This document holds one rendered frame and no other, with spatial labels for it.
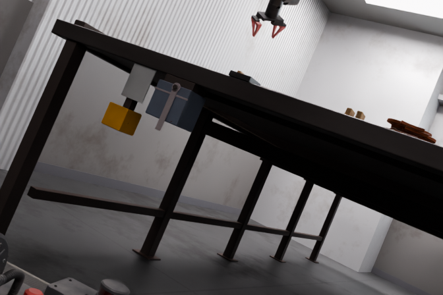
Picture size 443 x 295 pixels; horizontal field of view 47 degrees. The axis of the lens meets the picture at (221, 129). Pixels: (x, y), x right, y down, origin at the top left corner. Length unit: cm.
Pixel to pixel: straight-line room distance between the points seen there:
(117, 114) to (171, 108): 21
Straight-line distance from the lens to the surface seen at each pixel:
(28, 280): 133
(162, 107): 165
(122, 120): 173
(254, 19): 215
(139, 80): 177
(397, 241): 713
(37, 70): 365
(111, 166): 462
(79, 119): 419
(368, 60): 698
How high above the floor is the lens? 70
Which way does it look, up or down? 2 degrees up
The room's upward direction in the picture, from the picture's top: 23 degrees clockwise
